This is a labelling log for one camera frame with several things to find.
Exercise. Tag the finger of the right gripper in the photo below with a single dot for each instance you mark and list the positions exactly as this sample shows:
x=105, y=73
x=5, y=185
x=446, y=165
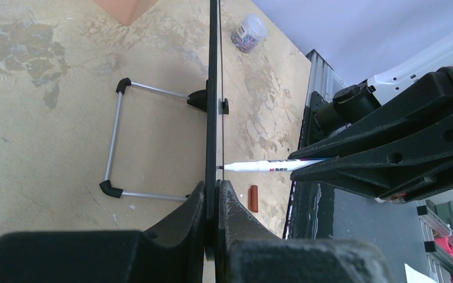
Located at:
x=415, y=167
x=429, y=98

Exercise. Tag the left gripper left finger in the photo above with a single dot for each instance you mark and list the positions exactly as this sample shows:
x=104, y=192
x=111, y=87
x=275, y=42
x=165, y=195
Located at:
x=170, y=251

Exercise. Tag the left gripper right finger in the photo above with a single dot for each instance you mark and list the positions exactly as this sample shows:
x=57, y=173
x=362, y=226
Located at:
x=246, y=251

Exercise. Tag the red-brown marker cap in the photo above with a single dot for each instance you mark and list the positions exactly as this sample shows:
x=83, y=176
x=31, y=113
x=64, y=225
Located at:
x=253, y=204

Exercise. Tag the white marker rainbow stripe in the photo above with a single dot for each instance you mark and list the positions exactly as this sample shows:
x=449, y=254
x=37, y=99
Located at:
x=287, y=165

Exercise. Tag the small black-framed whiteboard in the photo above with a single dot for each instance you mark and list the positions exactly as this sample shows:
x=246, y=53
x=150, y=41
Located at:
x=210, y=100

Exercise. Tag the white paper sheet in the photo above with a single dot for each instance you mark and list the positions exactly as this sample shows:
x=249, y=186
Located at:
x=414, y=276

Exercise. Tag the small clear plastic jar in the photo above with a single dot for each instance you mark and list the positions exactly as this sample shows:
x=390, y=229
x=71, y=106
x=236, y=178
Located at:
x=250, y=32

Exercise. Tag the peach plastic file organizer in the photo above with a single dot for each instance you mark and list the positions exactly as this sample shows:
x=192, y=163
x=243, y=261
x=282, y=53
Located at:
x=126, y=11

